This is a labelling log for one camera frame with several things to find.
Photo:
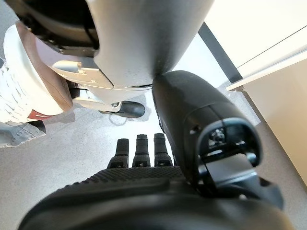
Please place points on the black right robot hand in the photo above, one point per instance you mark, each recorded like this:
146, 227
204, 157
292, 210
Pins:
192, 107

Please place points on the black right robot foot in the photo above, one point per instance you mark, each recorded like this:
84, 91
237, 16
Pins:
133, 109

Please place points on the white counter cabinet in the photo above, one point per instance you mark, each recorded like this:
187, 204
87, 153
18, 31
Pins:
275, 107

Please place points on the grey robot body base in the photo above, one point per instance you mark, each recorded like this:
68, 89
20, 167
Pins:
144, 36

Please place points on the grey trouser leg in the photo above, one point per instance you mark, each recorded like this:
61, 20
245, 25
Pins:
21, 134

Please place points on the white sneaker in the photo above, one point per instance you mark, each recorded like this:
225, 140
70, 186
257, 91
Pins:
14, 95

